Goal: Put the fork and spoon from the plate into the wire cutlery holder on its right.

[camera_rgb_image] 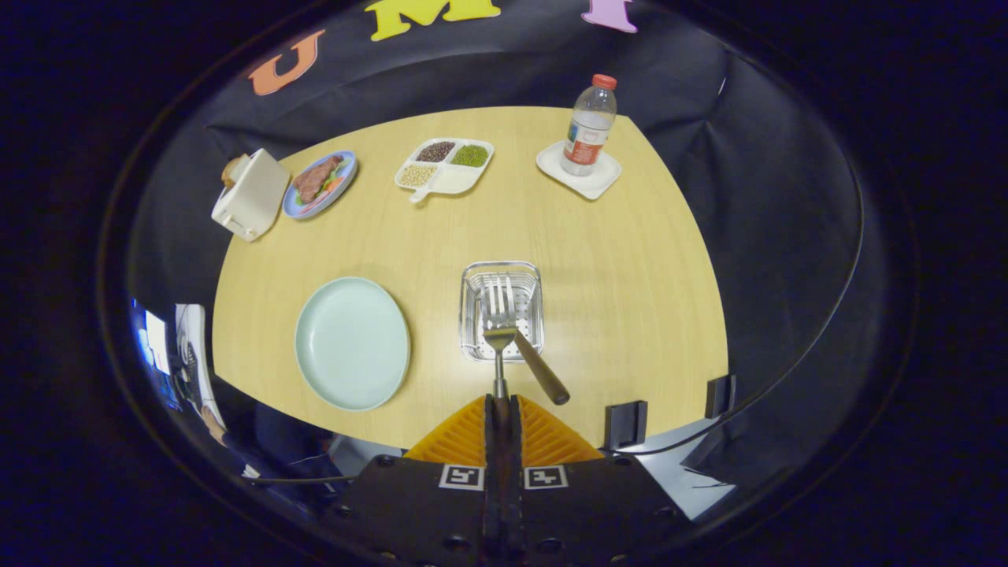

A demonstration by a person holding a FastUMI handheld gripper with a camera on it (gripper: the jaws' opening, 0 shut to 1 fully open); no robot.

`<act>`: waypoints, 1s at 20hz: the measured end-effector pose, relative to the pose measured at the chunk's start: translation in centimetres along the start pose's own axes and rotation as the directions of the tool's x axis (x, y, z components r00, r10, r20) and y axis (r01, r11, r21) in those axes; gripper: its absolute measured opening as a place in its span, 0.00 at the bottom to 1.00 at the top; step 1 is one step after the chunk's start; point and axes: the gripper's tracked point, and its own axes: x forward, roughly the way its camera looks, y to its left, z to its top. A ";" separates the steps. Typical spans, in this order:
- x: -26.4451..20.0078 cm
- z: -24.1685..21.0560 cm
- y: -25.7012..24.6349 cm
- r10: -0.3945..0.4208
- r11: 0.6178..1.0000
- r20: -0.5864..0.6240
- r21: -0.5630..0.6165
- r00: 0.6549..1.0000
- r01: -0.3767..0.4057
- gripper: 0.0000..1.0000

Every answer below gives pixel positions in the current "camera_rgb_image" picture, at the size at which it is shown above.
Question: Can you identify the black backdrop cloth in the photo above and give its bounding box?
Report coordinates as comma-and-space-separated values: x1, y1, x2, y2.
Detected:
130, 0, 867, 489

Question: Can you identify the blue plate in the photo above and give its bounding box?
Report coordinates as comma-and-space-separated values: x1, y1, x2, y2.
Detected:
282, 150, 358, 221

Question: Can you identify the white divided bean tray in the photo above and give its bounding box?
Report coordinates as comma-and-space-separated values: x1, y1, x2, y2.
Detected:
394, 138, 495, 204

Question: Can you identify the clear red-capped water bottle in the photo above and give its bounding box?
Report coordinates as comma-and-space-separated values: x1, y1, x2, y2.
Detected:
561, 73, 618, 177

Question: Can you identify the black table clamp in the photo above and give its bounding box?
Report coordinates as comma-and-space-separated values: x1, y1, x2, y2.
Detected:
703, 374, 737, 420
604, 400, 649, 451

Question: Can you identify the cooked steak with vegetables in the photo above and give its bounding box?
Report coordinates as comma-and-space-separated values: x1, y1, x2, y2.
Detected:
292, 155, 345, 204

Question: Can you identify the light green plate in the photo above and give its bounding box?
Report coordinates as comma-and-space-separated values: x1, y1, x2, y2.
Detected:
295, 276, 412, 413

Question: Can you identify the white toaster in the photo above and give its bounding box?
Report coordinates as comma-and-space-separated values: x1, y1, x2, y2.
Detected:
211, 148, 291, 243

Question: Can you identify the white side table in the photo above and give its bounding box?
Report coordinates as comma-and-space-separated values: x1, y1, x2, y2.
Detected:
175, 303, 225, 430

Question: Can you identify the white square coaster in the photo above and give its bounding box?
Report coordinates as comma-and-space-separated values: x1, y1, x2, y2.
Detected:
535, 140, 623, 201

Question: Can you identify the wooden-handled metal fork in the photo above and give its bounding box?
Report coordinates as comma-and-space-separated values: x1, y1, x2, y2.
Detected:
480, 276, 518, 398

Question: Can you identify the wooden-handled metal spoon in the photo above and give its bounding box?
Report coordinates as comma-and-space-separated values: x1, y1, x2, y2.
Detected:
504, 315, 571, 406

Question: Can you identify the computer monitor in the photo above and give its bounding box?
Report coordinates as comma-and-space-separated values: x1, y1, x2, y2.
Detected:
130, 299, 172, 379

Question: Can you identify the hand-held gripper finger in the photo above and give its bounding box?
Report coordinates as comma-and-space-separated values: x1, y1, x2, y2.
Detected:
335, 394, 503, 564
502, 394, 686, 561

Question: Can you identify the metal mesh basket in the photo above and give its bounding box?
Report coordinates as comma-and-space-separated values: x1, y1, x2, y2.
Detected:
459, 261, 546, 364

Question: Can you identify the black device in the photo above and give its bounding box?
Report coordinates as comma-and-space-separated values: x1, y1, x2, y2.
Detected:
181, 343, 206, 395

